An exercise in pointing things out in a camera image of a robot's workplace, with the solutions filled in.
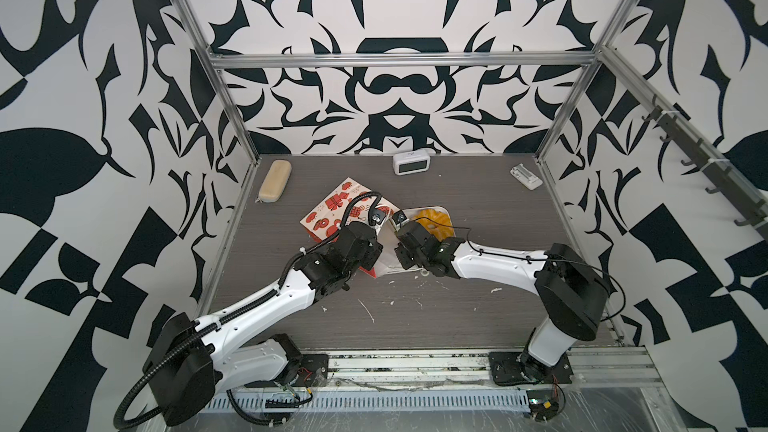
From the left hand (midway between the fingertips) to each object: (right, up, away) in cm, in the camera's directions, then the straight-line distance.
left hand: (372, 230), depth 79 cm
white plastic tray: (+4, -1, -2) cm, 5 cm away
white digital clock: (+13, +20, +32) cm, 40 cm away
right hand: (+9, -5, +9) cm, 14 cm away
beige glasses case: (-36, +14, +29) cm, 48 cm away
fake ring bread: (+17, +2, +1) cm, 17 cm away
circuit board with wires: (+41, -40, -8) cm, 57 cm away
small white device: (+57, +14, +32) cm, 67 cm away
